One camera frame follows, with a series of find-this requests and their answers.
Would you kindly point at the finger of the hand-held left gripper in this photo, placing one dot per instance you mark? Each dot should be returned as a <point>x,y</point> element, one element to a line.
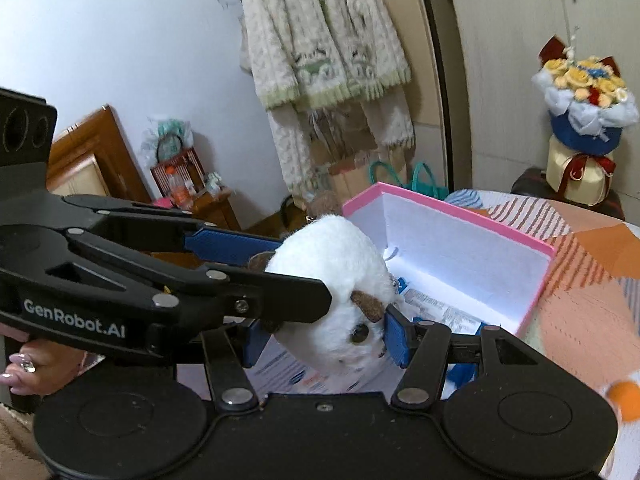
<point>290,300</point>
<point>225,247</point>

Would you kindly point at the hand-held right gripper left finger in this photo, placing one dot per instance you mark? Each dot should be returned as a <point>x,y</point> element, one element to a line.
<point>252,347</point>

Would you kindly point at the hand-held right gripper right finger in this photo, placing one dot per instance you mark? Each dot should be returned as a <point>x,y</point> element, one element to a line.
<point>397,340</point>

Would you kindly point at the blue wipes pack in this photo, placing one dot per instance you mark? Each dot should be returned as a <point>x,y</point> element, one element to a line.
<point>440,315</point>

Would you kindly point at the white plush dog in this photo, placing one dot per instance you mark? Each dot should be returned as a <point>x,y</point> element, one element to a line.
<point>325,255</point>

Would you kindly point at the pink cardboard box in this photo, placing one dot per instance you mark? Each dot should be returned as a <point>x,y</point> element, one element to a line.
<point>450,240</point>

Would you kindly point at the person's left hand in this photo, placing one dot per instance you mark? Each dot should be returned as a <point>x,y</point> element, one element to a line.
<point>45,372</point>

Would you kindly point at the wooden nightstand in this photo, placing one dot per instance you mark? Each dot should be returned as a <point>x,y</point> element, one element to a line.
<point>215,210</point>

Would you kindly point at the small pale figurine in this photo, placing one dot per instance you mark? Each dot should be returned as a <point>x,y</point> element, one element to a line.
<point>214,185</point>

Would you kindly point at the orange drink bottle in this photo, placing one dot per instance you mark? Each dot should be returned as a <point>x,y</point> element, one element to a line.
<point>177,192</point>

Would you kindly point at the red striped basket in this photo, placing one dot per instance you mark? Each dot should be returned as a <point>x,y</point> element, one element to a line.
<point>192,165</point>

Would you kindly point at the white plastic wrap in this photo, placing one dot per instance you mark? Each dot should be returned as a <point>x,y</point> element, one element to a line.
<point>185,132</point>

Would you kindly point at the wooden bed headboard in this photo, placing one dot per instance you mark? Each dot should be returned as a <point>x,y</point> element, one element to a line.
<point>115,160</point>

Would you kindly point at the patchwork blanket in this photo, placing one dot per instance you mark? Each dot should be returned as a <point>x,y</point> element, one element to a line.
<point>590,310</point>

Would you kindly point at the dark stool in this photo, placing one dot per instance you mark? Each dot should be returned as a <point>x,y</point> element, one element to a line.
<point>530,185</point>

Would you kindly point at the fluffy cream pajama jacket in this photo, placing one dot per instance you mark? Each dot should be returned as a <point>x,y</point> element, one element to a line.
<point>280,35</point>

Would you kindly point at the cream gift box red ribbon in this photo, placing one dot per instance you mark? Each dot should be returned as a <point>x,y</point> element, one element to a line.
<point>562,170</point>

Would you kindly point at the flower bouquet in blue wrap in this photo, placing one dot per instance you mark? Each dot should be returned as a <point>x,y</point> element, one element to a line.
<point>585,110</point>

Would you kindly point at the beige wardrobe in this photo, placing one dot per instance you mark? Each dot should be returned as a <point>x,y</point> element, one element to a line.
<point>500,60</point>

